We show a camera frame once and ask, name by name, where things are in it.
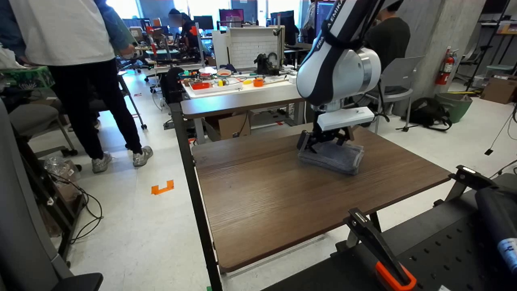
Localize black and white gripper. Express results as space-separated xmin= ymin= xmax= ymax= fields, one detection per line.
xmin=297 ymin=106 xmax=375 ymax=150

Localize cardboard box far right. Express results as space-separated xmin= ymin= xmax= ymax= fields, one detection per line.
xmin=482 ymin=77 xmax=517 ymax=103

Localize black clamp at right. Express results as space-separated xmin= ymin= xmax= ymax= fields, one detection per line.
xmin=433 ymin=165 xmax=496 ymax=205

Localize grey office chair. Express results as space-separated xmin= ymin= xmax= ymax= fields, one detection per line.
xmin=367 ymin=56 xmax=420 ymax=119

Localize standing person white shirt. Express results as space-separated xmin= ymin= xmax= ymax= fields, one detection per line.
xmin=7 ymin=0 xmax=154 ymax=173

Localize wooden table with black frame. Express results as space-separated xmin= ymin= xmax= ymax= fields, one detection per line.
xmin=170 ymin=103 xmax=449 ymax=291

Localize seated person dark shirt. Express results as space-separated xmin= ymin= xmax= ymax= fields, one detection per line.
xmin=365 ymin=0 xmax=410 ymax=69

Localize grey chair at left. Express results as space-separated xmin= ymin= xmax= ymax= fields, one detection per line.
xmin=0 ymin=103 xmax=104 ymax=291

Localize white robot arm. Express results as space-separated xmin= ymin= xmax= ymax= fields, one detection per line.
xmin=296 ymin=0 xmax=385 ymax=152

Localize black backpack on floor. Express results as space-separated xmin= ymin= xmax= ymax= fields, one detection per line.
xmin=402 ymin=97 xmax=452 ymax=132

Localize grey towel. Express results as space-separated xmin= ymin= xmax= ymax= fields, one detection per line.
xmin=297 ymin=142 xmax=364 ymax=176

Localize red fire extinguisher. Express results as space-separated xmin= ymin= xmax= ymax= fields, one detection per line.
xmin=435 ymin=47 xmax=456 ymax=85

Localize black headset object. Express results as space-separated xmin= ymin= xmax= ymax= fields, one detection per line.
xmin=254 ymin=51 xmax=280 ymax=76

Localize green basket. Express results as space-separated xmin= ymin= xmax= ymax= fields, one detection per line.
xmin=438 ymin=94 xmax=472 ymax=123

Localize orange floor tape marker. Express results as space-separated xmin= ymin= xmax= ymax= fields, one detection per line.
xmin=150 ymin=179 xmax=175 ymax=195

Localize cardboard box under table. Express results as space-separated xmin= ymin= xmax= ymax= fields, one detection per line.
xmin=205 ymin=113 xmax=251 ymax=139

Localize white whiteboard panel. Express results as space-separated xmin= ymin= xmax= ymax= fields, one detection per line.
xmin=212 ymin=26 xmax=284 ymax=69

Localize black orange clamp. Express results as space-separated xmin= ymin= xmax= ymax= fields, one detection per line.
xmin=347 ymin=208 xmax=417 ymax=291

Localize black perforated platform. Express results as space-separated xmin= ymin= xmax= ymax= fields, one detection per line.
xmin=263 ymin=191 xmax=517 ymax=291

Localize black floor cables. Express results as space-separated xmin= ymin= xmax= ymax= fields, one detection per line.
xmin=50 ymin=171 xmax=105 ymax=245

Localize white board with toys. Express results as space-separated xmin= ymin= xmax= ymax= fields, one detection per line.
xmin=183 ymin=72 xmax=296 ymax=98

